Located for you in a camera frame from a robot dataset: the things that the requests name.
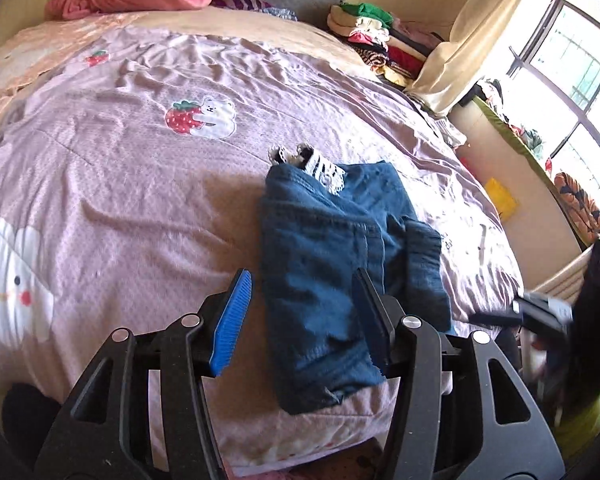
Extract blue denim pants lace trim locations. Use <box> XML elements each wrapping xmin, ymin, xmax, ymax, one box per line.
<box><xmin>261</xmin><ymin>144</ymin><xmax>452</xmax><ymax>415</ymax></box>

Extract yellow paper sheet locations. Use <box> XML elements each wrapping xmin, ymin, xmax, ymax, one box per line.
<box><xmin>484</xmin><ymin>178</ymin><xmax>519</xmax><ymax>222</ymax></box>

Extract orange patterned cushion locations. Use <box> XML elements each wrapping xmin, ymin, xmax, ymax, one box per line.
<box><xmin>554</xmin><ymin>172</ymin><xmax>600</xmax><ymax>246</ymax></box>

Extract pink printed duvet cover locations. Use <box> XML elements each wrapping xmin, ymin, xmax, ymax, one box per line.
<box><xmin>0</xmin><ymin>24</ymin><xmax>527</xmax><ymax>476</ymax></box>

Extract cream curtain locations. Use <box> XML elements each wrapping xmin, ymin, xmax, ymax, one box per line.
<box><xmin>407</xmin><ymin>0</ymin><xmax>521</xmax><ymax>116</ymax></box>

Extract stack of folded clothes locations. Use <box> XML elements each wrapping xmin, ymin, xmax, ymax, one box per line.
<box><xmin>326</xmin><ymin>3</ymin><xmax>443</xmax><ymax>89</ymax></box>

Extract window with dark frame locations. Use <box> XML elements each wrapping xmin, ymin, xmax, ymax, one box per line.
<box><xmin>505</xmin><ymin>0</ymin><xmax>600</xmax><ymax>177</ymax></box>

